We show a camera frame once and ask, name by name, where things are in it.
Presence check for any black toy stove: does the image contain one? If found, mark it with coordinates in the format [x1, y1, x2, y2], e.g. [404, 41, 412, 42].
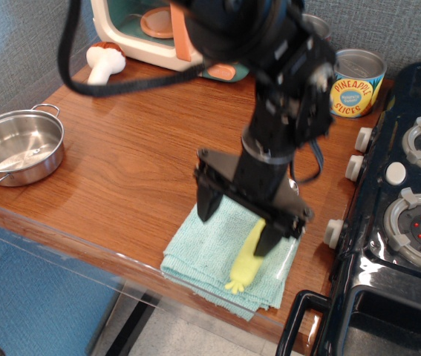
[277, 62, 421, 355]

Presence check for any tomato sauce can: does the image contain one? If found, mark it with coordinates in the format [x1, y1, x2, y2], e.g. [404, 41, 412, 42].
[302, 13, 332, 42]

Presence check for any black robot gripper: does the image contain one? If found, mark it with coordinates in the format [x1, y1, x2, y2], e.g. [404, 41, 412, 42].
[195, 148, 313, 257]

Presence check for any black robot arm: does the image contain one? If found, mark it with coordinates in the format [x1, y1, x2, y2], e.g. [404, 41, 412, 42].
[178, 1, 336, 257]

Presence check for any light teal folded cloth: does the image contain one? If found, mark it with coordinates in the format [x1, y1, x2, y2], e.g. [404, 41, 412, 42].
[160, 198, 286, 321]

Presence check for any white plush mushroom toy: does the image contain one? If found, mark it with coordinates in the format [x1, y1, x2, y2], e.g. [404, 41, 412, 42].
[86, 42, 126, 85]

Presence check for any black braided cable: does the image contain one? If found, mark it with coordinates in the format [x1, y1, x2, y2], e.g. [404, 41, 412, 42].
[56, 0, 206, 98]

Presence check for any spoon with yellow handle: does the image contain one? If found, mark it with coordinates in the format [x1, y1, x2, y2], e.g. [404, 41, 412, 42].
[224, 177, 300, 295]

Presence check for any stainless steel pot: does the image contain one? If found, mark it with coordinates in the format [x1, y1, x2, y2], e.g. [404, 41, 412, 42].
[0, 103, 65, 187]

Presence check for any teal toy microwave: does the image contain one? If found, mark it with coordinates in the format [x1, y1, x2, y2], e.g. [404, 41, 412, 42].
[90, 0, 250, 83]

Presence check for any pineapple slices can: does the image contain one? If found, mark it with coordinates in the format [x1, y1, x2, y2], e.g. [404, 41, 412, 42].
[330, 49, 387, 119]

